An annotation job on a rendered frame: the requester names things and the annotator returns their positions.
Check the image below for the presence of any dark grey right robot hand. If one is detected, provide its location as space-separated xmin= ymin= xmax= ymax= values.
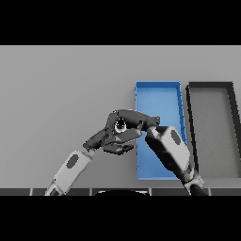
xmin=105 ymin=108 xmax=162 ymax=134

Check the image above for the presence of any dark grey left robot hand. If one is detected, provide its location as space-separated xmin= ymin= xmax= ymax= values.
xmin=82 ymin=127 xmax=143 ymax=155

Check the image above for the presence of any blue bin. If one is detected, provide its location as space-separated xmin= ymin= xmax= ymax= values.
xmin=134 ymin=80 xmax=188 ymax=182

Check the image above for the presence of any dark grey bin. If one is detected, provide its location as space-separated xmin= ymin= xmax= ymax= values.
xmin=185 ymin=81 xmax=241 ymax=180

